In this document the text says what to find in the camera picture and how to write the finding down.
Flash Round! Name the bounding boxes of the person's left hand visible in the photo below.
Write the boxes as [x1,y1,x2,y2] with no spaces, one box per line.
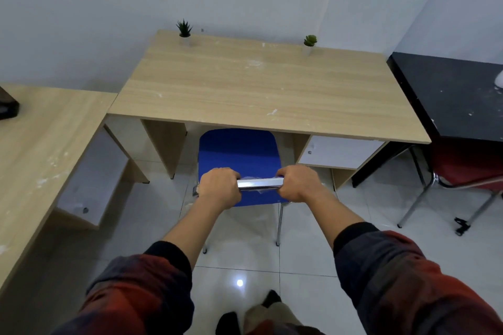
[196,167,243,210]

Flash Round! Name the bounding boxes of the person's right hand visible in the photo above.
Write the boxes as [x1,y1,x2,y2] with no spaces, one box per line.
[276,164,327,204]

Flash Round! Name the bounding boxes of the blue chair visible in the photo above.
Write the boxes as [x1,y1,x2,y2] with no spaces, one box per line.
[192,128,291,255]

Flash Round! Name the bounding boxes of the red chair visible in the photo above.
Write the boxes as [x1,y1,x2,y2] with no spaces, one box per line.
[397,140,503,237]

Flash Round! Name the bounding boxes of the person's right forearm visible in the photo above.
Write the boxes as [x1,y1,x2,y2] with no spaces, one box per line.
[306,189,503,335]

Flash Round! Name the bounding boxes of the person's left forearm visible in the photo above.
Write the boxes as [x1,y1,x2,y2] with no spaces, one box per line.
[51,197,225,335]

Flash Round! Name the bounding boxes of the person's right foot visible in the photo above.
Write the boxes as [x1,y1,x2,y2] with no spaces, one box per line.
[261,289,282,309]

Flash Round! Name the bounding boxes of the person's foot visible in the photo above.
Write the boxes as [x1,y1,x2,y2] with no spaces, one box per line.
[261,289,282,309]
[215,311,241,335]

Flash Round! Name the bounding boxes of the person's right leg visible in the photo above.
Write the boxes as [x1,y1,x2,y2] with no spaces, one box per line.
[243,302,303,333]

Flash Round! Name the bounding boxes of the person's left foot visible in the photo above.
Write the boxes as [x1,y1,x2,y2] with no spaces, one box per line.
[215,311,241,335]

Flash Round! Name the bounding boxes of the person's plaid shirt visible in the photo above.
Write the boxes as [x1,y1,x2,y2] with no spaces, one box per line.
[245,319,327,335]

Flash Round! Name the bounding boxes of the wooden table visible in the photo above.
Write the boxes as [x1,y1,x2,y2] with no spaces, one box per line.
[106,29,432,192]
[0,84,150,296]

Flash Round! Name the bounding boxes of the tiny green plant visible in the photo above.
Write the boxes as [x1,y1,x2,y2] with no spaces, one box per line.
[301,34,318,58]

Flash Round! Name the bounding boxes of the small spiky succulent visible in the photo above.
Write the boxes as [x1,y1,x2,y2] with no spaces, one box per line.
[176,18,193,48]

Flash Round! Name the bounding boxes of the black table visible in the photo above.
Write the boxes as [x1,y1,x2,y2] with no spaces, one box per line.
[351,52,503,189]

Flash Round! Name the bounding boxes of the black pen holder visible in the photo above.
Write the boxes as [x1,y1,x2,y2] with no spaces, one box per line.
[0,86,20,121]

